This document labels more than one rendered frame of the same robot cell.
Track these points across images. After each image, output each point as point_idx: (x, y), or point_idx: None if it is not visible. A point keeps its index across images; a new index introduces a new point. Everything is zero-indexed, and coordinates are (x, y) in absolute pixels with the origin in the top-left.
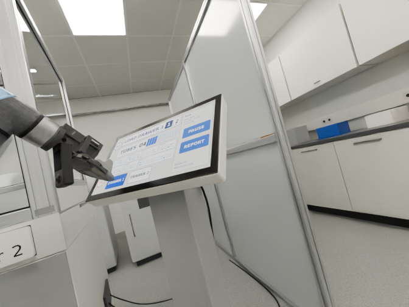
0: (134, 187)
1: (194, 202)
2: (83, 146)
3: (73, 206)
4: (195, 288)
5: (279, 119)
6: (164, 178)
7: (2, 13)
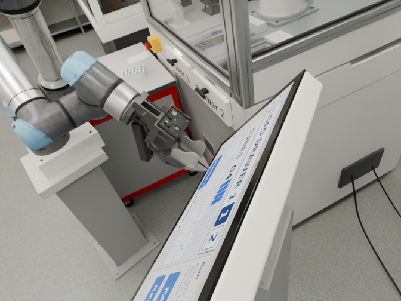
0: (181, 215)
1: None
2: (150, 136)
3: (326, 71)
4: None
5: None
6: (154, 262)
7: None
